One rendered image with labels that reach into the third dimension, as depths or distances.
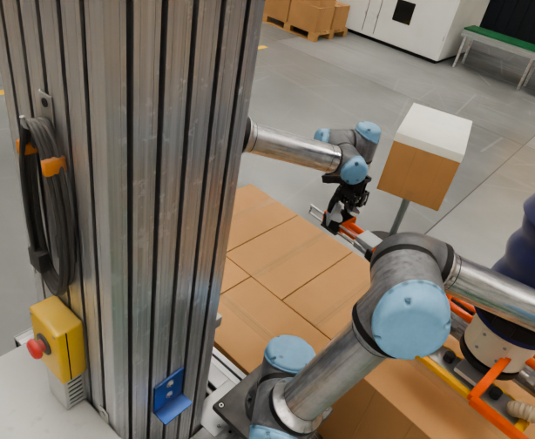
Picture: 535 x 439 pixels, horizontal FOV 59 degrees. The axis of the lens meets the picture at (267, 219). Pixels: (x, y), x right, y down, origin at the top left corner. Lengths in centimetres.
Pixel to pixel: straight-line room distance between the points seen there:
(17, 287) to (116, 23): 262
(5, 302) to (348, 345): 240
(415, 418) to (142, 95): 121
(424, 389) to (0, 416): 113
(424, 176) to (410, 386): 170
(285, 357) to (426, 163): 209
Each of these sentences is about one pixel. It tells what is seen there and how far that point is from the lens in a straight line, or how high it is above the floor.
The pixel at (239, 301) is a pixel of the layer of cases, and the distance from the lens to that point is 219.
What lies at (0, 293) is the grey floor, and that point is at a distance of 306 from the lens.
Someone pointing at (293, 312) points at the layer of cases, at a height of 54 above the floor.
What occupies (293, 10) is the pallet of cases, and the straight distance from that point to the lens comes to 865.
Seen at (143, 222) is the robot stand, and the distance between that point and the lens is 68.
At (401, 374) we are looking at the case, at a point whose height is 95.
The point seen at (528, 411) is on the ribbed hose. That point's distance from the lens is 143.
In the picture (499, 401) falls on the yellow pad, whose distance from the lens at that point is 147.
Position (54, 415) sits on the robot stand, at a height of 123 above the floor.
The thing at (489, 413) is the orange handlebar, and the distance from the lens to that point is 126.
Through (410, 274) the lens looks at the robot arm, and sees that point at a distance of 77.
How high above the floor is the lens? 212
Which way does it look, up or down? 36 degrees down
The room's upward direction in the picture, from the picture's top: 12 degrees clockwise
